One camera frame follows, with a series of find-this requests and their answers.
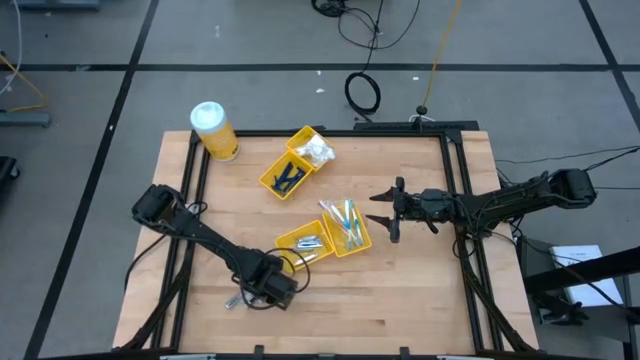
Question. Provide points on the blue marker pen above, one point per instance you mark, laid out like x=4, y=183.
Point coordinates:
x=295, y=172

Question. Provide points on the black floor equipment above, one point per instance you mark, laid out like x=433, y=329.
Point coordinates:
x=7, y=167

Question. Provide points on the white cotton packet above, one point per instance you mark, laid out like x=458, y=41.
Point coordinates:
x=314, y=142
x=303, y=150
x=324, y=156

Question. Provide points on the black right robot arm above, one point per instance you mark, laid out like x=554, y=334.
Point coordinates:
x=525, y=197

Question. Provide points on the black metal beam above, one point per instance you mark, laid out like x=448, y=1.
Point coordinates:
x=600, y=267

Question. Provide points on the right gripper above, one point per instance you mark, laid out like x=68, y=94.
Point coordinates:
x=425, y=206

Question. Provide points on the yellow wipes canister white lid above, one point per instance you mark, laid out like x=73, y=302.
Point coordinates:
x=210, y=125

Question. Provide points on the silver metal bracket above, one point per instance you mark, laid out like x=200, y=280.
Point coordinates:
x=465, y=357
x=187, y=357

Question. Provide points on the white booklet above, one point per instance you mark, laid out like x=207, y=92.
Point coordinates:
x=575, y=260

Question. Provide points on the black aluminium table frame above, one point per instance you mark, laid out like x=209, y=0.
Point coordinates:
x=400, y=133

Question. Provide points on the grey metal desk foot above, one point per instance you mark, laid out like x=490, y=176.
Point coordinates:
x=60, y=4
x=25, y=120

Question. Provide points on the black plastic clamp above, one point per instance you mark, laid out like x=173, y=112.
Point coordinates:
x=258, y=351
x=404, y=352

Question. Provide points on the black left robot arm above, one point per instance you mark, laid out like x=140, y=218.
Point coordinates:
x=210, y=240

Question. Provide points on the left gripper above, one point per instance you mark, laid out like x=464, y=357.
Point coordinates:
x=277, y=290

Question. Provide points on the white plastic packets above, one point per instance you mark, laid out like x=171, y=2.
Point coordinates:
x=300, y=136

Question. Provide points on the yellow plastic slotted basket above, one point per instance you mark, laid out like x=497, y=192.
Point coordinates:
x=266, y=176
x=362, y=240
x=290, y=242

